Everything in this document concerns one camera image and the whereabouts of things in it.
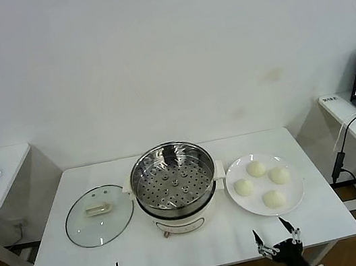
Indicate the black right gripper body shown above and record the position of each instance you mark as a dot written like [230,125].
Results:
[290,252]

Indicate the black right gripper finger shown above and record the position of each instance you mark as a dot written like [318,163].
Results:
[257,238]
[286,224]

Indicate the white steamed baozi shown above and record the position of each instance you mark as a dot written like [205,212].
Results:
[274,199]
[244,187]
[279,175]
[256,169]

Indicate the round glass pot lid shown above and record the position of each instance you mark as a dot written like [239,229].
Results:
[88,230]

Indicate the perforated steel steamer basket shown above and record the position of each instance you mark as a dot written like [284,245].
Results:
[173,188]

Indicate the round white plate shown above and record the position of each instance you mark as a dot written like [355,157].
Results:
[291,196]

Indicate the cream electric cooker pot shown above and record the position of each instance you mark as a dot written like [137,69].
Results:
[186,222]

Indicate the white wall socket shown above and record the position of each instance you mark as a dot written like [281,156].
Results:
[20,223]

